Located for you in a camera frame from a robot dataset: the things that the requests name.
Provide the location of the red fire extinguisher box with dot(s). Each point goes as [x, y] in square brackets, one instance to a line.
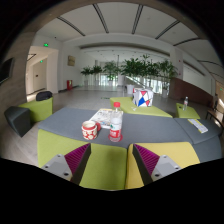
[69, 84]

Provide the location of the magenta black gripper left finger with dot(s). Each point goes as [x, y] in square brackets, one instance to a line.
[71, 166]

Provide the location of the red blue white cube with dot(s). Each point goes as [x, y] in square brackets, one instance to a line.
[142, 97]

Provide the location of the grey green modular sofa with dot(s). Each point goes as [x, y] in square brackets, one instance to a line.
[149, 148]

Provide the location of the black bag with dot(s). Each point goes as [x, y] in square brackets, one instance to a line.
[44, 95]

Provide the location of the red round coaster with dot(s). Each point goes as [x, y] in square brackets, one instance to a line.
[115, 139]

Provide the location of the folded leaflet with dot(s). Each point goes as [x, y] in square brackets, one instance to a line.
[201, 128]

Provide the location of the green ottoman left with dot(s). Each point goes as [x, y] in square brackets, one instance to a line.
[39, 110]

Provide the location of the small green ottoman right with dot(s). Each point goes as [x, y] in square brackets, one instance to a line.
[188, 113]

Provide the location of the framed wall picture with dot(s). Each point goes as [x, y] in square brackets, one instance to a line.
[71, 60]

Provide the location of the red white patterned mug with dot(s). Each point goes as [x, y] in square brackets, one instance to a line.
[90, 129]

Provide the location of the distant water bottle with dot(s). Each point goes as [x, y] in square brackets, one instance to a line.
[185, 103]

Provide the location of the open magazine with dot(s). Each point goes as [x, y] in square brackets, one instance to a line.
[103, 117]

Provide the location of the yellow-green low bench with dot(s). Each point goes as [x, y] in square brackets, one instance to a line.
[127, 106]

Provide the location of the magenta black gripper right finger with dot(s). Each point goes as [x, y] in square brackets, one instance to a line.
[153, 167]

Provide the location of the wooden chair right edge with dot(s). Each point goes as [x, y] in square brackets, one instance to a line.
[214, 113]

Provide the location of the clear bottle red cap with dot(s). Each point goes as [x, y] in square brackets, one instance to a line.
[116, 123]

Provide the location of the row of potted plants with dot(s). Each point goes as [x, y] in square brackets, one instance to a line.
[136, 67]

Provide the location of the wall mounted black television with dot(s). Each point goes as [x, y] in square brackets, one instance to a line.
[6, 70]

